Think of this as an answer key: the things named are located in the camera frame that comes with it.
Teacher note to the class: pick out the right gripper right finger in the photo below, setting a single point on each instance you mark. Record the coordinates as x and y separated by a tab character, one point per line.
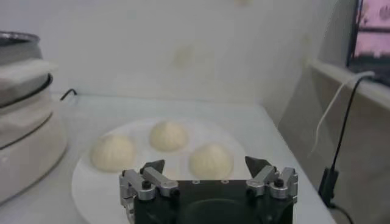
262	179

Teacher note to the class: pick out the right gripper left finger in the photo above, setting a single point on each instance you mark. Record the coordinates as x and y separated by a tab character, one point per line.
134	182

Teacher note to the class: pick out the white steamed baozi bun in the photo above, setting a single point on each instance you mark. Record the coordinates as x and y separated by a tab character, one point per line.
112	152
211	161
168	136

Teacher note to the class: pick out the white round plate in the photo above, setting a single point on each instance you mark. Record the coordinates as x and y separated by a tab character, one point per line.
91	194

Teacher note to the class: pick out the cream electric cooking pot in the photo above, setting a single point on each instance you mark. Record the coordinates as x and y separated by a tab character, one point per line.
27	146

